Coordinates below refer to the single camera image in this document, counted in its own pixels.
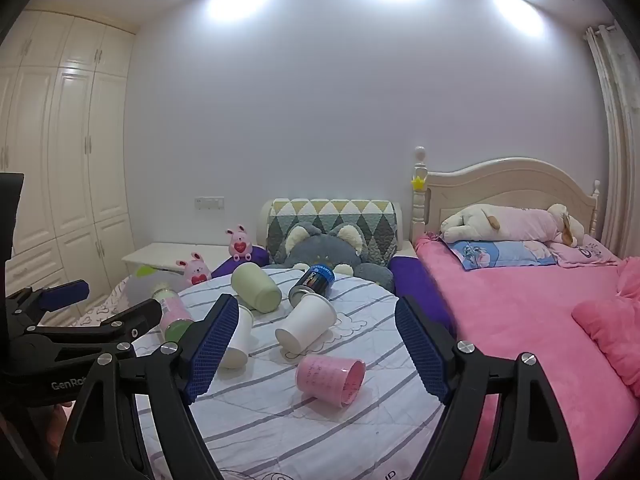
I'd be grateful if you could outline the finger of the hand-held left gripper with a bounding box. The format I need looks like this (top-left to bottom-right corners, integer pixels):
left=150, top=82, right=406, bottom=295
left=25, top=299, right=165, bottom=357
left=5, top=279, right=91, bottom=329

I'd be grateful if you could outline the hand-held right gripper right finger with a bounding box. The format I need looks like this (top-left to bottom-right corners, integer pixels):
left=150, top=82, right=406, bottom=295
left=394, top=295, right=584, bottom=480

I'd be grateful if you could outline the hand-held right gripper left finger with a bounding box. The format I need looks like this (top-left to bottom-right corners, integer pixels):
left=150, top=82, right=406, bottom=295
left=55, top=293, right=241, bottom=480

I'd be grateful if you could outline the pink plastic cup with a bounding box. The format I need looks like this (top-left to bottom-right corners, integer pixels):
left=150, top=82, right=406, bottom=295
left=295, top=354, right=366, bottom=407

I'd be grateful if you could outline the white paper cup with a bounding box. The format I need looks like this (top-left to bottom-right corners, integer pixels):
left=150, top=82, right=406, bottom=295
left=217, top=304, right=254, bottom=370
left=275, top=294, right=338, bottom=353

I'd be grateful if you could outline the pale green cup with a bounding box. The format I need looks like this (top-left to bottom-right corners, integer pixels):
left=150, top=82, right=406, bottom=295
left=231, top=263, right=283, bottom=313

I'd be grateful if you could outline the heart printed sheet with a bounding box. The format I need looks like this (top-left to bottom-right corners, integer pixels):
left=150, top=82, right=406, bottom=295
left=70, top=277, right=152, bottom=329

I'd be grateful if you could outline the pink bottle with green cap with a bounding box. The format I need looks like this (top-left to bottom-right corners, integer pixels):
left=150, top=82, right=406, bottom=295
left=151, top=282, right=194, bottom=344

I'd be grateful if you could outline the white nightstand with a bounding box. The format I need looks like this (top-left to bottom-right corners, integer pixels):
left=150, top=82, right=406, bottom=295
left=122, top=242, right=236, bottom=279

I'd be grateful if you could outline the purple bed sheet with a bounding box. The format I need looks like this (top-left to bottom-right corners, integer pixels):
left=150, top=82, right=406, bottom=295
left=389, top=255, right=454, bottom=337

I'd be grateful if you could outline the pink bunny plush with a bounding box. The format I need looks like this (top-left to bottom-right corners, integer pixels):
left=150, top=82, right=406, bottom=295
left=175, top=253, right=213, bottom=289
left=226, top=225, right=254, bottom=262

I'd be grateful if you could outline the pink fleece bed sheet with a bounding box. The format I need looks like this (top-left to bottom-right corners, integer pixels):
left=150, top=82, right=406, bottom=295
left=414, top=232, right=640, bottom=480

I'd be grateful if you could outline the purple cushion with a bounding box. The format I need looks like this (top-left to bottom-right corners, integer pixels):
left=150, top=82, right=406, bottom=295
left=210, top=245, right=271, bottom=281

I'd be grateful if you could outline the dark can with blue rim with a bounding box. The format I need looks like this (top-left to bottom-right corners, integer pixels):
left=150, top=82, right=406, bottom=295
left=289, top=263, right=335, bottom=306

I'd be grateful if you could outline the blue printed pillow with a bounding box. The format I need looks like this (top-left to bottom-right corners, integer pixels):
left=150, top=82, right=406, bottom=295
left=447, top=239, right=557, bottom=272

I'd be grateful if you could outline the cream wardrobe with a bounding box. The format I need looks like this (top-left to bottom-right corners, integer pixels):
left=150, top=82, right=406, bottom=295
left=0, top=10, right=137, bottom=321

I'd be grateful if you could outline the grey cat plush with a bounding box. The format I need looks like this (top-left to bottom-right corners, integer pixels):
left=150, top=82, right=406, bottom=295
left=262, top=222, right=396, bottom=294

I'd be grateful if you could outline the diamond patterned quilted cover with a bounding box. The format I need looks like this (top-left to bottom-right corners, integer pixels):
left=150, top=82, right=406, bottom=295
left=266, top=199, right=401, bottom=267

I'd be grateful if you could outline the pink and white plush dog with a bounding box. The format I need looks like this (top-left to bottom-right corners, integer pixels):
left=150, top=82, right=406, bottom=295
left=439, top=203, right=585, bottom=248

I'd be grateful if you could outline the cream wooden bed headboard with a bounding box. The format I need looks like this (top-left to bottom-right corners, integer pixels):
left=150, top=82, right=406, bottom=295
left=410, top=146, right=604, bottom=244

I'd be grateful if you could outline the pink plush cushion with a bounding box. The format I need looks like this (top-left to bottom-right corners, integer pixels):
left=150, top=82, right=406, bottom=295
left=571, top=257, right=640, bottom=387

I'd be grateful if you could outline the pink printed pillow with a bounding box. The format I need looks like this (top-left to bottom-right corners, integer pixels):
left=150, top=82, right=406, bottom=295
left=547, top=234, right=621, bottom=269

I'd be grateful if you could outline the white curtain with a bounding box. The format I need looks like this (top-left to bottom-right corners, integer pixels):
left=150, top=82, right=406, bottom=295
left=585, top=22, right=640, bottom=262

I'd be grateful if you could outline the white curtain rod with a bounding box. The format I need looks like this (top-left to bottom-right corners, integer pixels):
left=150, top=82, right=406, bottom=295
left=582, top=20, right=617, bottom=42

